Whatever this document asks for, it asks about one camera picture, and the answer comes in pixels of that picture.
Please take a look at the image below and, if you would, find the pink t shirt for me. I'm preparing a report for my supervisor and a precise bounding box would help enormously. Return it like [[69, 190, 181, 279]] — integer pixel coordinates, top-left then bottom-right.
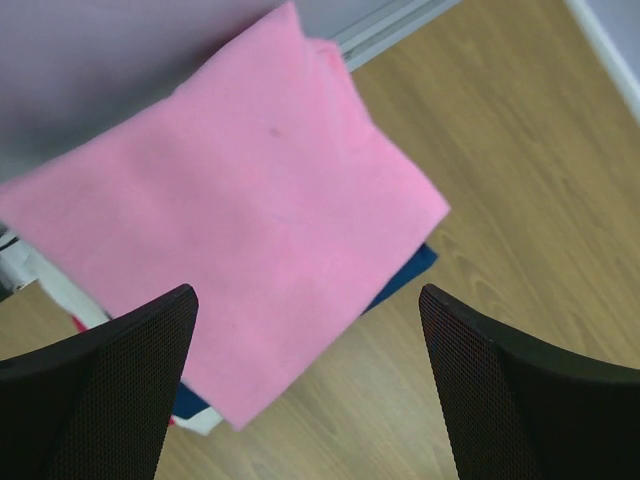
[[1, 2, 449, 429]]

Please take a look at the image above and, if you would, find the aluminium frame rail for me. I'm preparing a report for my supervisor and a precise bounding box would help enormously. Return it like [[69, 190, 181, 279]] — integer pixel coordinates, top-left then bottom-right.
[[333, 0, 459, 72]]

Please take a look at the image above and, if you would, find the folded navy blue t shirt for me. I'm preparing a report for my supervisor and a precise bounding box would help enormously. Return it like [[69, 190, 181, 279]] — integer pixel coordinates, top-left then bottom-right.
[[170, 245, 438, 435]]

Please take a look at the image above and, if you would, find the folded white t shirt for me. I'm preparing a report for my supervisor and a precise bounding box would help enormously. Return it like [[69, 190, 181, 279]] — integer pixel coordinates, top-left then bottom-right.
[[34, 252, 224, 436]]

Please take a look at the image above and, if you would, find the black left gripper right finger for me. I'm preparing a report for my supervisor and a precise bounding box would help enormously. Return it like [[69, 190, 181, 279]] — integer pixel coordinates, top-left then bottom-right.
[[419, 284, 639, 479]]

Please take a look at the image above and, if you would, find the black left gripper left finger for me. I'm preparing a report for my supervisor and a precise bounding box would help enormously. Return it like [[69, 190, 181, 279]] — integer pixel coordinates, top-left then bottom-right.
[[1, 284, 198, 480]]

